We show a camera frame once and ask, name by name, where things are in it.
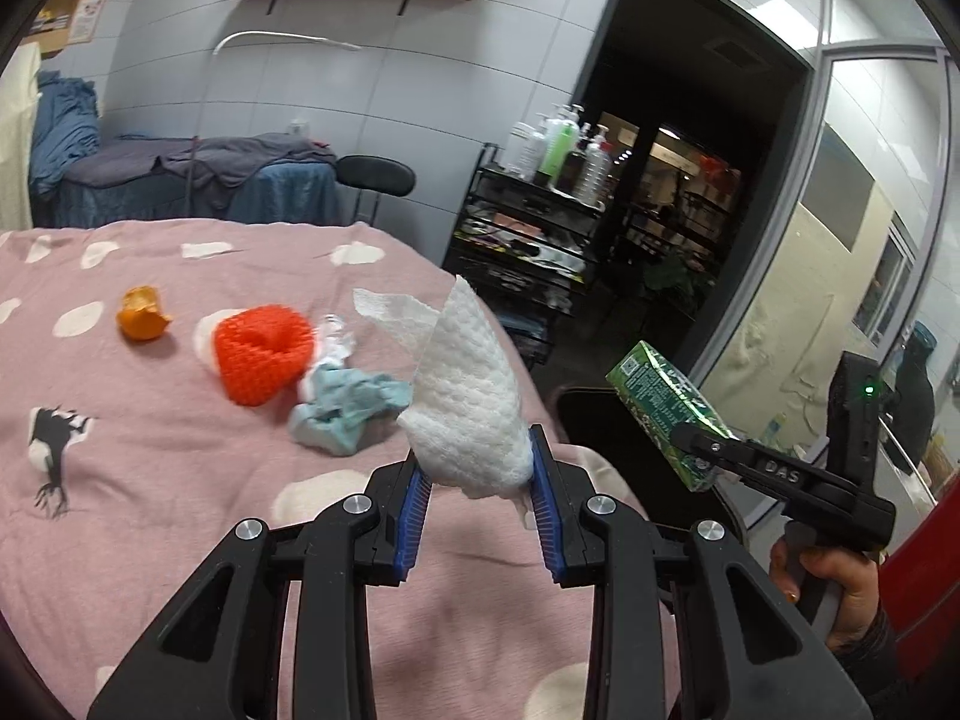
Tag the black trolley shelf rack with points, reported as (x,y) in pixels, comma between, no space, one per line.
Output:
(527,251)

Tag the wooden wall shelf unit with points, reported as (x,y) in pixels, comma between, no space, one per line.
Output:
(50,28)

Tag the wall poster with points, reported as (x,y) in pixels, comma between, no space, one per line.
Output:
(84,21)

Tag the white paper towel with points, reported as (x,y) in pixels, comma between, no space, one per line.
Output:
(465,420)

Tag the massage bed with grey cover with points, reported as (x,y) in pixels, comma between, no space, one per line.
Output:
(263,179)

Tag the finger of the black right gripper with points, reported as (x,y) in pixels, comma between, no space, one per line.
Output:
(735,457)

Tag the pink spotted bed cover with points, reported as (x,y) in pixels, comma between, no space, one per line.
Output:
(124,463)

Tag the clear pump bottle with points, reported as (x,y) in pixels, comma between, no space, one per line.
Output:
(595,169)

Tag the green lotion bottle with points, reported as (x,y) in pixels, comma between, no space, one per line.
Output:
(562,133)

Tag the cream cloth on chair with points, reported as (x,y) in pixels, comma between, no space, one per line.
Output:
(19,98)

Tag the black round stool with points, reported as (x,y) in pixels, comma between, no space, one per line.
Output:
(366,173)

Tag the crumpled white plastic wrapper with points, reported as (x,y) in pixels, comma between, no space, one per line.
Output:
(334,343)

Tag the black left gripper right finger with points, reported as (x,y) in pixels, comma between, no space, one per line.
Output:
(684,624)

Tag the orange peel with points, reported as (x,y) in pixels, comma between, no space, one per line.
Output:
(141,318)

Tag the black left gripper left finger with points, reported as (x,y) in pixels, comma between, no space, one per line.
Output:
(278,609)

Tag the blue bedding pile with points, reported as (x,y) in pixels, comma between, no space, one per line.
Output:
(66,129)

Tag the dark doorway frame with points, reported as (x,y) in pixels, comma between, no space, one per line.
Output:
(712,98)

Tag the white curved pipe stand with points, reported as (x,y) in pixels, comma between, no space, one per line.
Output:
(279,37)

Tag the crumpled light blue tissue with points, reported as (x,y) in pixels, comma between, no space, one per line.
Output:
(335,404)

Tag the white pump bottle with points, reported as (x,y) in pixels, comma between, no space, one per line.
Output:
(524,150)

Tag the green drink carton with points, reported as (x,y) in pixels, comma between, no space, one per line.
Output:
(660,397)

